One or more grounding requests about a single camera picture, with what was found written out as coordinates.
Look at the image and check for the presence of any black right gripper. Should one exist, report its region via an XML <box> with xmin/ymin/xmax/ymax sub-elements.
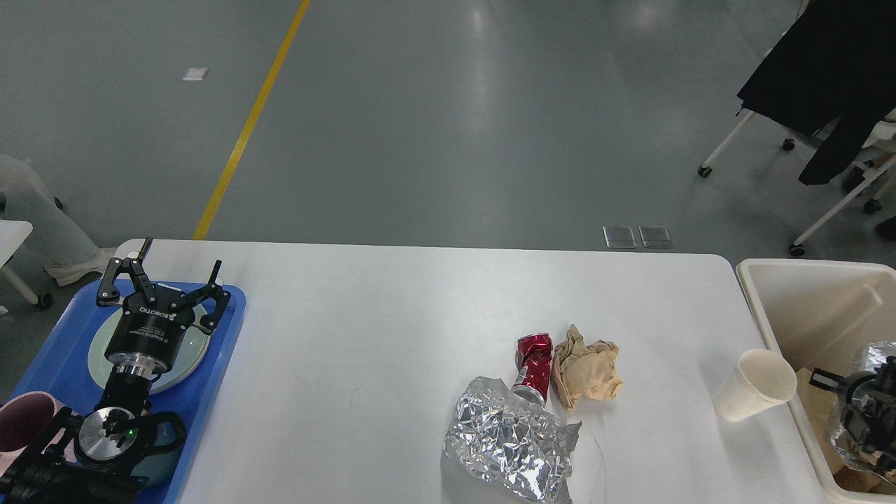
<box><xmin>809</xmin><ymin>367</ymin><xmax>882</xmax><ymax>456</ymax></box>

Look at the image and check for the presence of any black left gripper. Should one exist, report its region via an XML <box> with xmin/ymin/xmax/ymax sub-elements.
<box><xmin>95</xmin><ymin>238</ymin><xmax>231</xmax><ymax>375</ymax></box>

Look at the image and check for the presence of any brown paper bag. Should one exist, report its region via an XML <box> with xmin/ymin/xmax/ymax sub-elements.
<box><xmin>796</xmin><ymin>369</ymin><xmax>844</xmax><ymax>473</ymax></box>
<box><xmin>833</xmin><ymin>466</ymin><xmax>895</xmax><ymax>495</ymax></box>

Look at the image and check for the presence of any foil bag with paper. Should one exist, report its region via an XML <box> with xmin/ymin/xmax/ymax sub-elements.
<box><xmin>826</xmin><ymin>341</ymin><xmax>896</xmax><ymax>477</ymax></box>

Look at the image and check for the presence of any mint green plate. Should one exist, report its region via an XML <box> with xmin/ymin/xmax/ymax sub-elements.
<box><xmin>86</xmin><ymin>307</ymin><xmax>210</xmax><ymax>396</ymax></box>

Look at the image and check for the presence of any foil sheet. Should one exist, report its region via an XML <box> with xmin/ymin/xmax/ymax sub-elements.
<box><xmin>442</xmin><ymin>376</ymin><xmax>580</xmax><ymax>503</ymax></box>

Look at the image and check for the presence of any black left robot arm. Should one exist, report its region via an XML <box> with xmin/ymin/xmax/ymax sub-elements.
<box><xmin>2</xmin><ymin>238</ymin><xmax>233</xmax><ymax>503</ymax></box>

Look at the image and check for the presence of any white paper cup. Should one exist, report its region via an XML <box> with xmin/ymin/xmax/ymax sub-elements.
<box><xmin>713</xmin><ymin>349</ymin><xmax>798</xmax><ymax>422</ymax></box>

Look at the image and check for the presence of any beige plastic bin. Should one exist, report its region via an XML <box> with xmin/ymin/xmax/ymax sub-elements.
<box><xmin>735</xmin><ymin>258</ymin><xmax>896</xmax><ymax>504</ymax></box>

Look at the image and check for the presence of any person in grey trousers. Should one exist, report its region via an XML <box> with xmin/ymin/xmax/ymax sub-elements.
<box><xmin>1</xmin><ymin>155</ymin><xmax>116</xmax><ymax>286</ymax></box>

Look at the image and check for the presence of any blue plastic tray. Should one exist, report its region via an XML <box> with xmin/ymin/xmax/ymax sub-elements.
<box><xmin>3</xmin><ymin>281</ymin><xmax>246</xmax><ymax>503</ymax></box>

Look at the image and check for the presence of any white table at left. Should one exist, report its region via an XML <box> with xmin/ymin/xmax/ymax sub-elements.
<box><xmin>0</xmin><ymin>220</ymin><xmax>53</xmax><ymax>309</ymax></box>

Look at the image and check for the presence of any pink mug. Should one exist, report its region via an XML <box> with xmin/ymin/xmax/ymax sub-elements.
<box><xmin>1</xmin><ymin>391</ymin><xmax>64</xmax><ymax>473</ymax></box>

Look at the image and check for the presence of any right floor socket plate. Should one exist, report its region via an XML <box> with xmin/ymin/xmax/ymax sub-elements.
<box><xmin>638</xmin><ymin>226</ymin><xmax>674</xmax><ymax>249</ymax></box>

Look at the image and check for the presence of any floor socket plate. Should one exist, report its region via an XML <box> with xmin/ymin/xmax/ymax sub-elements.
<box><xmin>638</xmin><ymin>226</ymin><xmax>674</xmax><ymax>249</ymax></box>
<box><xmin>603</xmin><ymin>225</ymin><xmax>639</xmax><ymax>250</ymax></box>

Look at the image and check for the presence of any crumpled brown paper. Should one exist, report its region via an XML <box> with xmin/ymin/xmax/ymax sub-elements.
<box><xmin>552</xmin><ymin>323</ymin><xmax>624</xmax><ymax>410</ymax></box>

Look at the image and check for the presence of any left floor socket plate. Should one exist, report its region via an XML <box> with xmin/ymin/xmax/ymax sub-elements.
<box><xmin>603</xmin><ymin>225</ymin><xmax>639</xmax><ymax>250</ymax></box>

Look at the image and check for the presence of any crushed red can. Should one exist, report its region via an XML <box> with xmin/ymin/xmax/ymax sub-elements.
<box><xmin>511</xmin><ymin>332</ymin><xmax>553</xmax><ymax>409</ymax></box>

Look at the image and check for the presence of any black jacket on chair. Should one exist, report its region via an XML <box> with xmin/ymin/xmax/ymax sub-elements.
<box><xmin>737</xmin><ymin>1</ymin><xmax>895</xmax><ymax>186</ymax></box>

